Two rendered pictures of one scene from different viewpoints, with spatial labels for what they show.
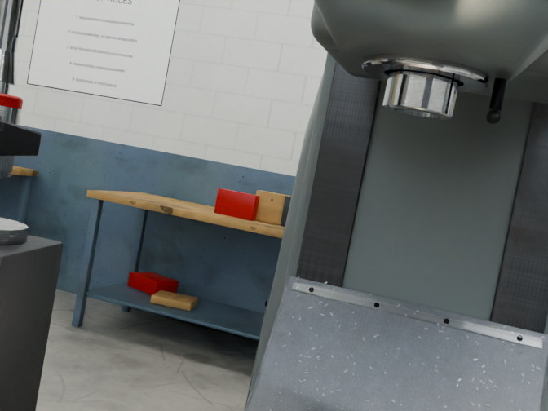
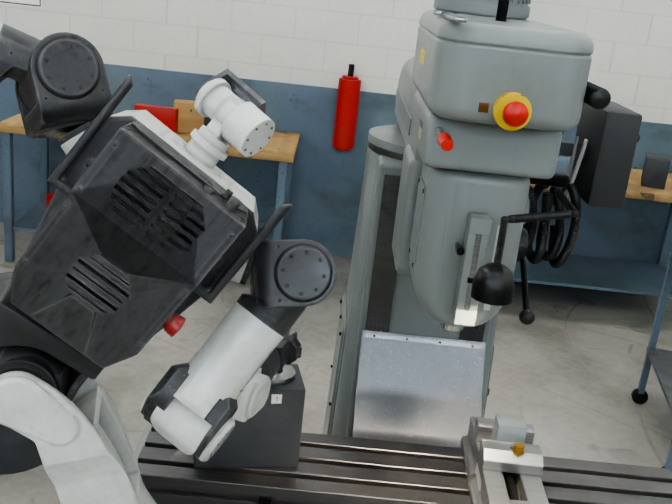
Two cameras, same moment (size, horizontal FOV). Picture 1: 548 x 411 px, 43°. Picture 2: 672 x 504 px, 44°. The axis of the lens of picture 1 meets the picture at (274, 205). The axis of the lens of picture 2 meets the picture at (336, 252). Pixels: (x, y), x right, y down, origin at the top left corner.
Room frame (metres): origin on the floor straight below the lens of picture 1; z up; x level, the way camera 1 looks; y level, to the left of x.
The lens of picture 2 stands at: (-0.97, 0.63, 1.94)
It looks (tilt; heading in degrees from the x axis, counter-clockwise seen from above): 18 degrees down; 343
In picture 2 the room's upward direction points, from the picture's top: 6 degrees clockwise
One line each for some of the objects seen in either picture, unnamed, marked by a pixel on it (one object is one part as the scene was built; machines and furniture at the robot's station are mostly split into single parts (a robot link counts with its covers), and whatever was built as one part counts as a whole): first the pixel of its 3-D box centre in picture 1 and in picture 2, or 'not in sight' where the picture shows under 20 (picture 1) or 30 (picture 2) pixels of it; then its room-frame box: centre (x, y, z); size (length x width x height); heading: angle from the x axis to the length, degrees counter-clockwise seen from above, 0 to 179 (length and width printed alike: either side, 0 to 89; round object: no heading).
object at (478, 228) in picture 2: not in sight; (471, 269); (0.37, -0.05, 1.44); 0.04 x 0.04 x 0.21; 74
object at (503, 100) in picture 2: not in sight; (512, 111); (0.25, -0.02, 1.76); 0.06 x 0.02 x 0.06; 74
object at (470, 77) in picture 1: (424, 72); not in sight; (0.48, -0.08, 1.31); 0.09 x 0.09 x 0.01
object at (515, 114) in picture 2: not in sight; (514, 113); (0.23, -0.01, 1.76); 0.04 x 0.03 x 0.04; 74
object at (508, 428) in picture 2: not in sight; (509, 433); (0.43, -0.24, 1.05); 0.06 x 0.05 x 0.06; 72
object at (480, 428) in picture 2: not in sight; (506, 464); (0.40, -0.23, 0.99); 0.35 x 0.15 x 0.11; 162
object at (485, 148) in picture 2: not in sight; (479, 130); (0.52, -0.10, 1.68); 0.34 x 0.24 x 0.10; 164
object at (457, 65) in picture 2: not in sight; (492, 64); (0.49, -0.09, 1.81); 0.47 x 0.26 x 0.16; 164
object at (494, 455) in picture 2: not in sight; (511, 457); (0.38, -0.22, 1.03); 0.12 x 0.06 x 0.04; 72
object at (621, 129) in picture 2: not in sight; (604, 152); (0.67, -0.49, 1.62); 0.20 x 0.09 x 0.21; 164
